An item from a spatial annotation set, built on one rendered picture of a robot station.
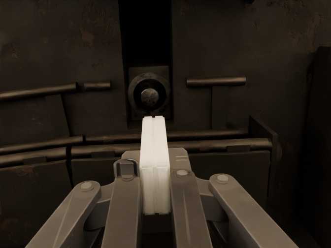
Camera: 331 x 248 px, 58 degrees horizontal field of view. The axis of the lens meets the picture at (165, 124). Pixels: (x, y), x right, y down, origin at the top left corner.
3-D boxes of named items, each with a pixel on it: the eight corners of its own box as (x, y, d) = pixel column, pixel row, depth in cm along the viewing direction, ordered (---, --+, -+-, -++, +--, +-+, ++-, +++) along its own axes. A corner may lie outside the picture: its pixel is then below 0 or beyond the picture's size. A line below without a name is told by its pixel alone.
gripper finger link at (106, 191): (141, 228, 14) (76, 232, 14) (144, 170, 18) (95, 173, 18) (139, 201, 13) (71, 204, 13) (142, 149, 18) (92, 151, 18)
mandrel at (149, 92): (139, 90, 55) (137, 66, 54) (162, 89, 55) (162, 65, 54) (133, 114, 39) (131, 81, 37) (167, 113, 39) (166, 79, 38)
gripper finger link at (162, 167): (154, 166, 15) (170, 165, 15) (153, 115, 21) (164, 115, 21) (156, 216, 16) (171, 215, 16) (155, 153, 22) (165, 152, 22)
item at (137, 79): (138, 84, 70) (137, 51, 68) (164, 83, 70) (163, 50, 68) (129, 122, 41) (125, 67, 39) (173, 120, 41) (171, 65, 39)
